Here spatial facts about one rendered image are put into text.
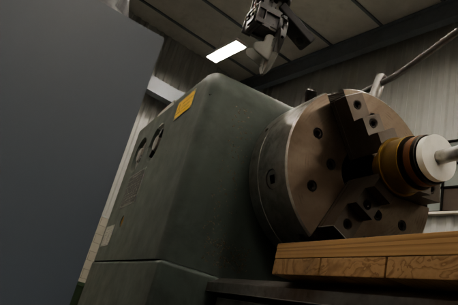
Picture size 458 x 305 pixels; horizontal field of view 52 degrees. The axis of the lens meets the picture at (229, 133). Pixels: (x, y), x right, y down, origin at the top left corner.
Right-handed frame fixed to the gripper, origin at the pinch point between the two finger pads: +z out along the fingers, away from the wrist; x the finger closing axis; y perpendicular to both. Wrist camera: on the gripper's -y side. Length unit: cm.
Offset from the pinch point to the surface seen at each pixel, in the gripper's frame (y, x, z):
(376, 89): -14.9, 19.9, 5.3
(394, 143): -8.4, 34.0, 23.1
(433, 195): -24.1, 27.4, 25.0
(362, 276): 6, 48, 47
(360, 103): -6.1, 27.4, 15.0
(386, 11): -482, -564, -628
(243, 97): 6.9, 7.9, 12.8
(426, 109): -575, -519, -418
